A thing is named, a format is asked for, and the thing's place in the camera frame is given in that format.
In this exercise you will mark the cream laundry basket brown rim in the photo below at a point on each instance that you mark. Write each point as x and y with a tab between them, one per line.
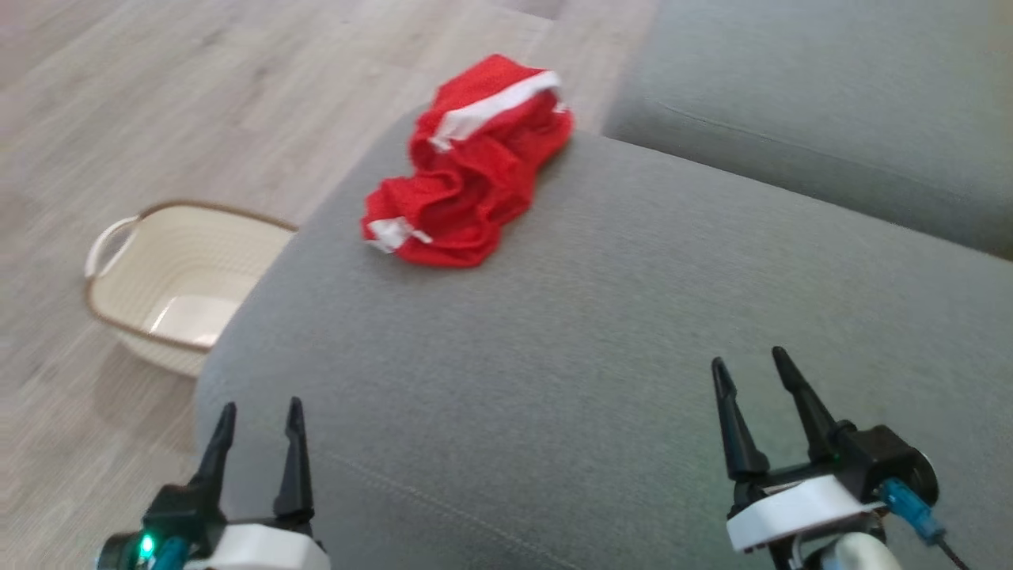
182	261

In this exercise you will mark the crumpled red mesh garment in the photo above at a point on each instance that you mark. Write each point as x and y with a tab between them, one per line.
467	190

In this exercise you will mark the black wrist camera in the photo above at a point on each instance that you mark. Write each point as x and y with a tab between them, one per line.
178	511
878	459

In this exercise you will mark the grey fabric sofa seat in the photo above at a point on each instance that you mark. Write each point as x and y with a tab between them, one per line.
593	356

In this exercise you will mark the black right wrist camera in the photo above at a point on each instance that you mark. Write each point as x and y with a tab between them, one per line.
878	459

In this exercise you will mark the grey sofa seat cushion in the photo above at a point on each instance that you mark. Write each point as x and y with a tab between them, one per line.
831	95

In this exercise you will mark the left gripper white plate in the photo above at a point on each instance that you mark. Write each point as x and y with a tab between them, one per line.
261	550

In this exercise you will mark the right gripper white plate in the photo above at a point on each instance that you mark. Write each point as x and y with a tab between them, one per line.
799	511

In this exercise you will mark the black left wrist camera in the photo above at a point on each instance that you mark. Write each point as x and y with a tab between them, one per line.
178	511

